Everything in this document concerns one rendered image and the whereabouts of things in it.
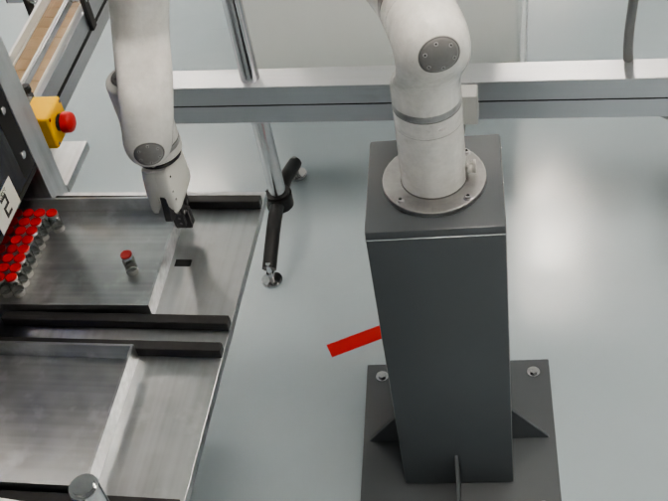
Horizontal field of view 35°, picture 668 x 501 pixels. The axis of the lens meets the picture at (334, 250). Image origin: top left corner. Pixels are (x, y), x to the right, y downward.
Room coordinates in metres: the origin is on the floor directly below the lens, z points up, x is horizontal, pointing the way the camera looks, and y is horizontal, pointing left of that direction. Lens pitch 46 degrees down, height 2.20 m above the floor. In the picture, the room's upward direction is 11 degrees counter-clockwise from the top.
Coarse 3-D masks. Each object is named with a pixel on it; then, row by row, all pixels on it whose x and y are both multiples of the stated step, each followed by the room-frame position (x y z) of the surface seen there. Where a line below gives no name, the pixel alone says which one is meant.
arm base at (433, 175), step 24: (456, 120) 1.39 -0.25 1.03; (408, 144) 1.39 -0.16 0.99; (432, 144) 1.37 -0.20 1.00; (456, 144) 1.38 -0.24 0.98; (408, 168) 1.40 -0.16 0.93; (432, 168) 1.37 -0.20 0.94; (456, 168) 1.38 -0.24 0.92; (480, 168) 1.43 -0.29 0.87; (384, 192) 1.42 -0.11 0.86; (408, 192) 1.40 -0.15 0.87; (432, 192) 1.37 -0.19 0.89; (456, 192) 1.38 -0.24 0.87; (480, 192) 1.37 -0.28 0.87; (432, 216) 1.34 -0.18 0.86
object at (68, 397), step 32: (0, 352) 1.20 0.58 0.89; (32, 352) 1.18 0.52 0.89; (64, 352) 1.16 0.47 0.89; (96, 352) 1.15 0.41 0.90; (128, 352) 1.12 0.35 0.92; (0, 384) 1.13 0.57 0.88; (32, 384) 1.12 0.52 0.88; (64, 384) 1.11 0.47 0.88; (96, 384) 1.09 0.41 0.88; (128, 384) 1.08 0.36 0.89; (0, 416) 1.07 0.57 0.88; (32, 416) 1.05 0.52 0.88; (64, 416) 1.04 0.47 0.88; (96, 416) 1.03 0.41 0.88; (0, 448) 1.00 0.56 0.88; (32, 448) 0.99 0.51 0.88; (64, 448) 0.98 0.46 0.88; (96, 448) 0.94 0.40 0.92; (0, 480) 0.92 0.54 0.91; (32, 480) 0.93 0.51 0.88; (64, 480) 0.92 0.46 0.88
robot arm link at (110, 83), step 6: (114, 72) 1.42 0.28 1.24; (108, 78) 1.40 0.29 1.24; (114, 78) 1.40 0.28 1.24; (108, 84) 1.39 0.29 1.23; (114, 84) 1.38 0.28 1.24; (108, 90) 1.38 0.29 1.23; (114, 90) 1.37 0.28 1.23; (114, 96) 1.37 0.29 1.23; (114, 102) 1.37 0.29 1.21; (114, 108) 1.38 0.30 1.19; (174, 120) 1.40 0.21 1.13; (120, 126) 1.35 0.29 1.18; (174, 126) 1.39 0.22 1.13; (174, 132) 1.38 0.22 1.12; (174, 138) 1.38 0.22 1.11
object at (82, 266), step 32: (64, 224) 1.49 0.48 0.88; (96, 224) 1.47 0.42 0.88; (128, 224) 1.45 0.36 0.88; (160, 224) 1.43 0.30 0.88; (64, 256) 1.40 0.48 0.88; (96, 256) 1.38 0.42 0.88; (160, 256) 1.35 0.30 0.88; (32, 288) 1.33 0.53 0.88; (64, 288) 1.32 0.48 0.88; (96, 288) 1.30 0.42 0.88; (128, 288) 1.29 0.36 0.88; (160, 288) 1.27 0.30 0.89
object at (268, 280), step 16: (288, 160) 2.49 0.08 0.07; (288, 176) 2.36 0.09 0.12; (304, 176) 2.47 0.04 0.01; (288, 192) 2.27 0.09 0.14; (272, 208) 2.23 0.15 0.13; (288, 208) 2.25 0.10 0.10; (272, 224) 2.18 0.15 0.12; (272, 240) 2.13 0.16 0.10; (272, 256) 2.09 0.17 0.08; (272, 272) 2.07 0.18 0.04
